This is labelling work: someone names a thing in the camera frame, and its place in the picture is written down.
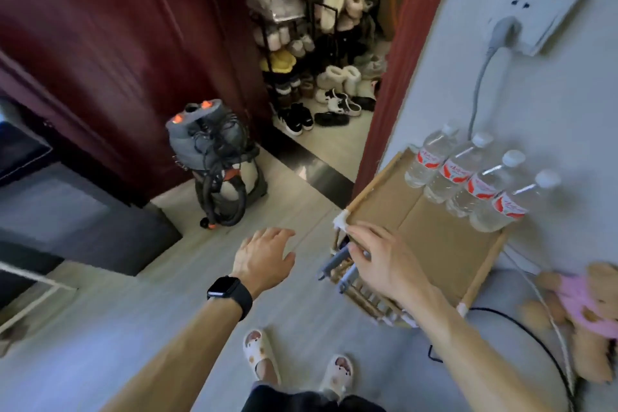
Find person's right hand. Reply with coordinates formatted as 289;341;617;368
345;222;438;314

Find person's left hand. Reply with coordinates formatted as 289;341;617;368
232;227;296;300

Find grey handled tool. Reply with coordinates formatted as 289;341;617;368
317;245;372;295

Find person's right forearm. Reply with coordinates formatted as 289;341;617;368
409;285;557;412

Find person's left forearm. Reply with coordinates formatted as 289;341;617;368
100;298;243;412

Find wooden rack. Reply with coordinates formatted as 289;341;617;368
330;148;510;329

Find black smartwatch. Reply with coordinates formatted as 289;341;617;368
207;275;254;322

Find brown cardboard sheet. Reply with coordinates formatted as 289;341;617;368
348;151;506;307

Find white left slipper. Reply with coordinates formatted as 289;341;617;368
242;328;283;386

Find white slipper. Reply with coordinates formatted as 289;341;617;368
318;353;356;401
242;328;283;386

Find clear water bottle red label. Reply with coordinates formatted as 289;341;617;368
468;169;562;234
445;149;526;220
424;131;494;205
405;122;461;189

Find white right slipper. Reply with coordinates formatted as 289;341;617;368
318;353;356;401

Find grey orange vacuum cleaner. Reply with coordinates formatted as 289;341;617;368
165;100;268;230

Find black shorts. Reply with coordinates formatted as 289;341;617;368
239;380;388;412

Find pile of assorted shoes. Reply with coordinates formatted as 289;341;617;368
258;0;389;137

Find black cabinet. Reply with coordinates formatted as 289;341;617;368
0;97;183;278

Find black metal shoe rack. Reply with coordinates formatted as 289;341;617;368
251;0;387;103

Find brown teddy bear pink clothes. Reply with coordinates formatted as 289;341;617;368
519;261;618;384

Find dark red door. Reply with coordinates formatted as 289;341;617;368
0;0;272;208

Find black cable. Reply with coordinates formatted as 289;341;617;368
427;307;578;412

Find white cable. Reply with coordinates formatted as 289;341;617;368
501;248;578;394

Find dark red door frame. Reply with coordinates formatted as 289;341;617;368
354;0;462;186

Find grey plug with cable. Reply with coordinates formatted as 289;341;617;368
467;16;523;139

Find white metal frame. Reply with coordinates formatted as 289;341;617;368
0;260;78;336

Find white wall power socket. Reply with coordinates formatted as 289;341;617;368
487;0;589;58

